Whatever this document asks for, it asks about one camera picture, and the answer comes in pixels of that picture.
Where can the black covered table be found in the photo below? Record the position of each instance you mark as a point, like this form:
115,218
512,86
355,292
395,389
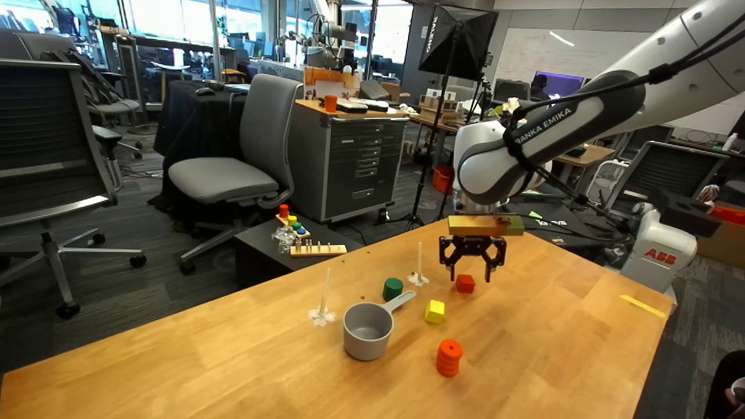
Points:
199,118

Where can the white ABB robot base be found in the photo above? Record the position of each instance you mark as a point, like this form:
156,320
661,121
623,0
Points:
657,249

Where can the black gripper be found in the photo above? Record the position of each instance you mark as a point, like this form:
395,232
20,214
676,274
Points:
473,246

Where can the orange cube block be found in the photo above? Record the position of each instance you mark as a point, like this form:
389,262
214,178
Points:
463,285

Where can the yellow tape strip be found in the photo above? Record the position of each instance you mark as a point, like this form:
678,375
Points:
641,306

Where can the yellowish wrist camera bar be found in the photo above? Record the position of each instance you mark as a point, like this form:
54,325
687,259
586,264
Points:
479,227

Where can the dark flat screen panel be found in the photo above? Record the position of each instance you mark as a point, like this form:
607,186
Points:
670,176

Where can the black mesh office chair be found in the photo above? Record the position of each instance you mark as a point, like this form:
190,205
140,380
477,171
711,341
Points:
46,131

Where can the black boxy device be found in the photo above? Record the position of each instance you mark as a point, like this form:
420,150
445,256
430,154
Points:
687,211

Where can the orange cylinder block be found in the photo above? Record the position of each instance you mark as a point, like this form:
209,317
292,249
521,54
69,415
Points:
447,358

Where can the black softbox light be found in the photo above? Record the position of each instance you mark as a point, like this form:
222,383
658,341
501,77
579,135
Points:
463,44

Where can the white peg stand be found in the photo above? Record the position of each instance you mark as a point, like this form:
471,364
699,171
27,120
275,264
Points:
420,277

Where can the gray drawer cabinet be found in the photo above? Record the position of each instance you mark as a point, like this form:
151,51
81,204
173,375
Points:
350,163

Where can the brown cardboard box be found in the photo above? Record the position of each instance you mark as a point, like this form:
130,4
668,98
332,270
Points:
725,240

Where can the gray office chair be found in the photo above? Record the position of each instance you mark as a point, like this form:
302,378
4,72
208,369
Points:
263,125

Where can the black light stand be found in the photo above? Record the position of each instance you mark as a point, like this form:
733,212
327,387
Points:
433,148

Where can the black case green sticker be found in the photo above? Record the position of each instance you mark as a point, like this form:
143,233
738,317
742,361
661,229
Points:
573,227

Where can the clear plastic bag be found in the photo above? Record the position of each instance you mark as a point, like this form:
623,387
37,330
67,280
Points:
281,239

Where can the wooden block tray toy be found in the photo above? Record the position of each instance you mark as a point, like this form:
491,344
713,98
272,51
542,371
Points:
317,249

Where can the white wall whiteboard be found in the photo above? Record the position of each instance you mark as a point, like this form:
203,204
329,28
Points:
535,49

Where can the green octagonal block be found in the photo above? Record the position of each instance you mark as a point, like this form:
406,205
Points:
392,288

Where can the yellow cube block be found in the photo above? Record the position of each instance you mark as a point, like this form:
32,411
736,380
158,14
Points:
433,310

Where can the colourful stacking toy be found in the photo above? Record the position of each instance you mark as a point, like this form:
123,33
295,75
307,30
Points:
292,224

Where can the orange cup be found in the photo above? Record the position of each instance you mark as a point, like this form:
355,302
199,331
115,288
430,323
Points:
330,104

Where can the orange bucket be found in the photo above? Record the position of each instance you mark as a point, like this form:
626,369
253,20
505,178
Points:
443,181

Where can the orange white box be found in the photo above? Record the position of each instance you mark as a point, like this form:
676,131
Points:
329,81

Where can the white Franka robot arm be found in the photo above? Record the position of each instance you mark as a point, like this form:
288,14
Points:
490,163

